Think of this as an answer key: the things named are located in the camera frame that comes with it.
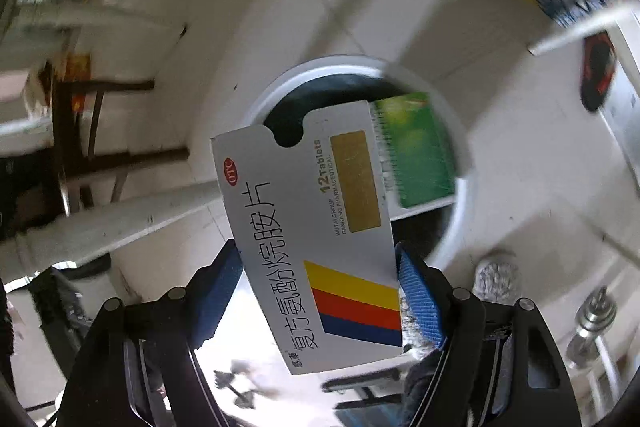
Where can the red black sandal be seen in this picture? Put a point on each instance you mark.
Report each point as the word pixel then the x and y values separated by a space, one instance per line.
pixel 598 67

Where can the green white medicine box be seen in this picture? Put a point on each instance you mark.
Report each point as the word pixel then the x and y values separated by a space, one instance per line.
pixel 418 166

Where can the white table leg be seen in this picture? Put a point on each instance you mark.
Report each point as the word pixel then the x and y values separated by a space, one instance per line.
pixel 91 233

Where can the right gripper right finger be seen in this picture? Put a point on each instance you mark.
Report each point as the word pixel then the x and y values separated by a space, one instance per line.
pixel 492 364

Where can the striped white medicine box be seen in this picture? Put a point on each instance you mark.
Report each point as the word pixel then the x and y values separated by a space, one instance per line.
pixel 313 230

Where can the right grey slipper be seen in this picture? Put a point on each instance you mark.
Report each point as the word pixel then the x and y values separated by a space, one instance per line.
pixel 497 279

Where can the white trash bin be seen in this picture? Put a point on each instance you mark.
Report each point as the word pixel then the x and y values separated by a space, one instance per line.
pixel 435 235

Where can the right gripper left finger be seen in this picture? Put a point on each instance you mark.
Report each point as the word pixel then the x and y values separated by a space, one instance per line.
pixel 137 365

